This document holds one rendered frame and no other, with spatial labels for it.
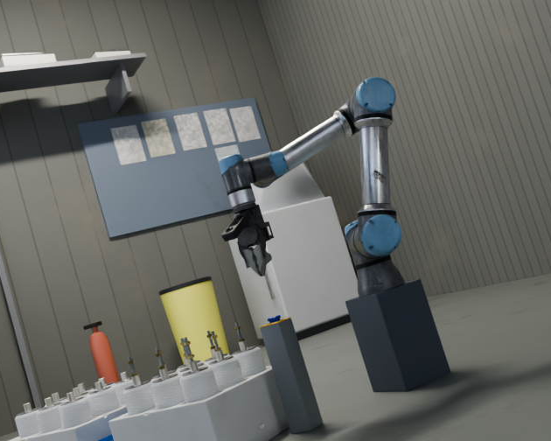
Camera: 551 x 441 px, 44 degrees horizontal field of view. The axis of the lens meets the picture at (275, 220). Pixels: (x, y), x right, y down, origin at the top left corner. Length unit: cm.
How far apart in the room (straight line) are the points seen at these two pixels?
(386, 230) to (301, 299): 293
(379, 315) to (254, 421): 49
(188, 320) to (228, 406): 291
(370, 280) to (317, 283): 286
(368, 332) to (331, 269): 291
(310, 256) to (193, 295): 89
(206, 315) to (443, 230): 175
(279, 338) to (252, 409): 21
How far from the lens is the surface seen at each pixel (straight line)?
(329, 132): 221
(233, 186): 201
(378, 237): 202
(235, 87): 607
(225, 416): 192
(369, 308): 215
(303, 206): 507
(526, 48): 428
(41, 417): 244
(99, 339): 482
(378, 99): 211
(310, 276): 499
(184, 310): 481
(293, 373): 198
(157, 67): 588
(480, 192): 465
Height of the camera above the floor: 41
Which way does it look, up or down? 5 degrees up
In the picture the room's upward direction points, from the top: 17 degrees counter-clockwise
